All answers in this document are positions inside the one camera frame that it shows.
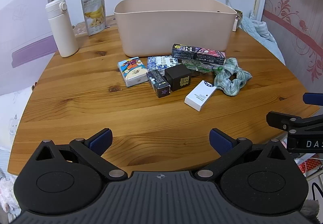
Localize long cartoon print box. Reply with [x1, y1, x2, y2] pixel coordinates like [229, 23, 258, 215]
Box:
[172, 44, 226, 65]

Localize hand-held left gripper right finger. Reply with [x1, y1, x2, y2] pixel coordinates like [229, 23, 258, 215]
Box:
[194, 128, 294, 181]

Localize dark box with star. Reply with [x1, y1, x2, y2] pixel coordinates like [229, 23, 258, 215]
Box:
[146, 70, 172, 98]

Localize small white box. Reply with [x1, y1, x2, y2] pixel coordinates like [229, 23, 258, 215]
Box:
[184, 80, 217, 112]

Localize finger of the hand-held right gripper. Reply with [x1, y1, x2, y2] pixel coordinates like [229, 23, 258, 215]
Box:
[266, 111, 323, 136]
[303, 93, 323, 106]

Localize white printed pillow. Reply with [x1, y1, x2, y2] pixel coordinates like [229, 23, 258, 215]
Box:
[0, 85, 36, 151]

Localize grey fuzzy cloth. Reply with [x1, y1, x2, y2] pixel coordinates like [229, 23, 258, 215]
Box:
[301, 200, 323, 224]

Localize banana snack pouch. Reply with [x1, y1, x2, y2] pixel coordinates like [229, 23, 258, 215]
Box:
[81, 0, 106, 37]

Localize blue white tissue packet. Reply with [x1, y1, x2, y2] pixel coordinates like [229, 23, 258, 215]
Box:
[147, 55, 182, 72]

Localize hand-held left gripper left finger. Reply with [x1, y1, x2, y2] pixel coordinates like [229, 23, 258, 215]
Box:
[33, 128, 128, 181]

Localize green plaid scrunchie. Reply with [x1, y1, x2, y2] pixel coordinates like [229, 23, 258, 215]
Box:
[213, 58, 253, 96]

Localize clear packet green candies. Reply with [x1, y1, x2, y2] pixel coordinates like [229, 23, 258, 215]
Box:
[182, 60, 224, 74]

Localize colourful cartoon tissue packet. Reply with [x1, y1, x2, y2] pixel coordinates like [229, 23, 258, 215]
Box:
[117, 57, 149, 88]

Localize light blue blanket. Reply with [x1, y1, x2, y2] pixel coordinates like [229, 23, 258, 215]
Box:
[240, 11, 285, 64]

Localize pink plastic storage bin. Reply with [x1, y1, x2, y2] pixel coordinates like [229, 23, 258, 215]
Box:
[113, 0, 238, 57]

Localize white thermos bottle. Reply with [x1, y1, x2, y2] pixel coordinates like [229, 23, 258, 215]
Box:
[45, 0, 79, 58]

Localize black cube box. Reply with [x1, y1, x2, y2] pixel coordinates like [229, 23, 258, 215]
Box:
[165, 64, 192, 92]

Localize red striped item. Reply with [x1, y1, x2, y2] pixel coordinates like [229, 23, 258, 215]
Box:
[303, 158, 323, 177]

